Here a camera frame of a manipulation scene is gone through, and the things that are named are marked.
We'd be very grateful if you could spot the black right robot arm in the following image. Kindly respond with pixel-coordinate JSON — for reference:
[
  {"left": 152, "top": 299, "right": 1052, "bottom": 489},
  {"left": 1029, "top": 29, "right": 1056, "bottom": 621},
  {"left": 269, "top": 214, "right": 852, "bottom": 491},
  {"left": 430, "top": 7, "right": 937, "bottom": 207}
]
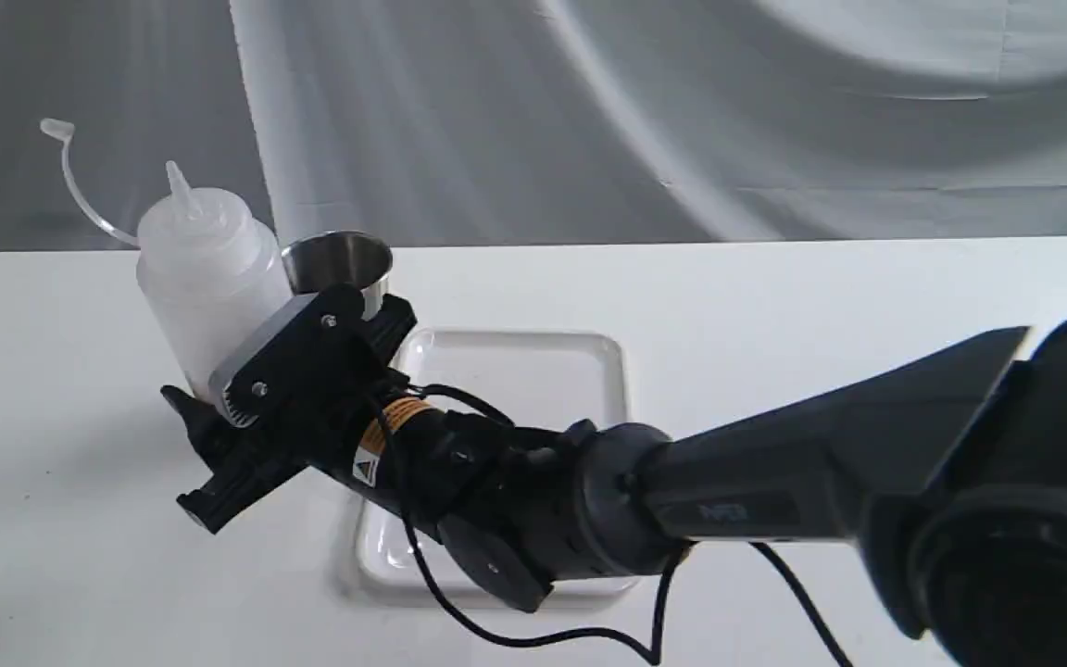
[{"left": 161, "top": 286, "right": 1067, "bottom": 666}]

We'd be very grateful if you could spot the grey backdrop cloth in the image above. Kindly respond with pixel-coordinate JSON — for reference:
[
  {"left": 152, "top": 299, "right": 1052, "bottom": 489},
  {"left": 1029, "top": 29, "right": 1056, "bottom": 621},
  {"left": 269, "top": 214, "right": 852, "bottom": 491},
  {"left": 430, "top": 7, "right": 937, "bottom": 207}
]
[{"left": 0, "top": 1, "right": 1067, "bottom": 250}]

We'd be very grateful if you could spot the white plastic tray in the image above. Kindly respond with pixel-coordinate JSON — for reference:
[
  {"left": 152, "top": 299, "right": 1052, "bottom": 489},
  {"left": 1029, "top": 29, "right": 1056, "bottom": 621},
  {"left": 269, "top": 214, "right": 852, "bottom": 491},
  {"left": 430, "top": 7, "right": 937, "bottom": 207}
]
[{"left": 352, "top": 328, "right": 631, "bottom": 608}]

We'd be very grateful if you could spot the clear plastic squeeze bottle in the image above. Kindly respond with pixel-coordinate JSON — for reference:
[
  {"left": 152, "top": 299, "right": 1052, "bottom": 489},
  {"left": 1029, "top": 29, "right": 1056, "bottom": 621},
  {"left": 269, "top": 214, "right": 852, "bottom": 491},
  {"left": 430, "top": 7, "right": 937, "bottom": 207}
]
[{"left": 39, "top": 118, "right": 293, "bottom": 404}]

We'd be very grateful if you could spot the stainless steel cup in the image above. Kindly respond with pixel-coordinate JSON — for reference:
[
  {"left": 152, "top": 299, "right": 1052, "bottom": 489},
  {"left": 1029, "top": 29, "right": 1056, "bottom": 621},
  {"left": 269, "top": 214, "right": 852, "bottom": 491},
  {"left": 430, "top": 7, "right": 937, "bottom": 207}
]
[{"left": 281, "top": 231, "right": 395, "bottom": 321}]

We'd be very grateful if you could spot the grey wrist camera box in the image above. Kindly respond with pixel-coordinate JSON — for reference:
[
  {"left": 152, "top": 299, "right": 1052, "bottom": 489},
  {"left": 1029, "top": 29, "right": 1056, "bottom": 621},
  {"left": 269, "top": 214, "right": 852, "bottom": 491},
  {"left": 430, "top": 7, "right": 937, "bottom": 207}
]
[{"left": 208, "top": 293, "right": 320, "bottom": 428}]

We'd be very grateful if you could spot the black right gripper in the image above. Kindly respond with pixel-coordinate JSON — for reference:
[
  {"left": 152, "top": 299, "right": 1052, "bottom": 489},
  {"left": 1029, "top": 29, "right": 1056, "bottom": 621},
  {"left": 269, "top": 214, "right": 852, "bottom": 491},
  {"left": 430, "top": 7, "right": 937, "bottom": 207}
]
[{"left": 160, "top": 286, "right": 418, "bottom": 535}]

